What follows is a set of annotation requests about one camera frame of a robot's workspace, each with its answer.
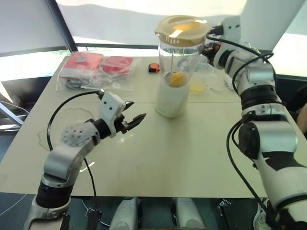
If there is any person's bare leg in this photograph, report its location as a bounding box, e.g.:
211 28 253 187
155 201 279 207
296 102 307 135

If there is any dark window frame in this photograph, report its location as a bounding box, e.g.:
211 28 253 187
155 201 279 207
44 0 159 53

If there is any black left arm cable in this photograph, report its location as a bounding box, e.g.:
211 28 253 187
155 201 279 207
47 89 106 214

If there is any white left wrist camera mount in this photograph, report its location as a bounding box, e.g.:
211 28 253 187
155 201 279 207
99 92 127 138

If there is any white rounded robot leg shell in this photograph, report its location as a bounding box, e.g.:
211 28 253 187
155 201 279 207
174 197 207 228
110 197 142 228

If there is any grey metal frame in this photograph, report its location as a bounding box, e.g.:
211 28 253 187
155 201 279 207
0 100 30 133

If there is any white blender base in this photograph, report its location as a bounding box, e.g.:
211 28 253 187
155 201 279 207
154 81 190 118

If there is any black orange tape measure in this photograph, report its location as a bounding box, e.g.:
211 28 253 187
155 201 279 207
148 62 161 74

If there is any white sneaker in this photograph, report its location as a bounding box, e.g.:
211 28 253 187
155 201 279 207
253 198 271 228

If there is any clear plastic blender jar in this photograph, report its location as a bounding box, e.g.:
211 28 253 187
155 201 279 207
157 33 207 88

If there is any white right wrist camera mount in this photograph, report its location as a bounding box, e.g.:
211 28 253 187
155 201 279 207
221 16 242 44

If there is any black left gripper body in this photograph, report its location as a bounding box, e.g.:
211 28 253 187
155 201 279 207
114 114 132 135

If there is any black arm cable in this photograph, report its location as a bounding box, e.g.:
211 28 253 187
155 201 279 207
205 23 284 230
47 89 106 214

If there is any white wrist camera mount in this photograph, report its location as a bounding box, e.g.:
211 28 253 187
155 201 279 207
99 92 127 138
221 16 242 44

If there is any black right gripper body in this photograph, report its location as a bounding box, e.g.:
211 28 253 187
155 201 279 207
202 43 220 65

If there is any clear plastic bowl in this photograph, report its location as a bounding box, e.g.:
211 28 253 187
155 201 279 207
37 107 96 151

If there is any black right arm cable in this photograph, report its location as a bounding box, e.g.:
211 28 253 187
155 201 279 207
205 23 284 230

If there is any orange fruit piece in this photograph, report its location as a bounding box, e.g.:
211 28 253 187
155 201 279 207
169 72 188 87

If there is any translucent yellowish cup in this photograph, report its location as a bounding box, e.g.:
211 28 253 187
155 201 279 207
189 76 207 95

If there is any clear bag with red box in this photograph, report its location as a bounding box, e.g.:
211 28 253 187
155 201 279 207
55 51 106 92
95 56 142 92

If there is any beige plastic lid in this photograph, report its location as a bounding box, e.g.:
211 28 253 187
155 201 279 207
154 14 212 47

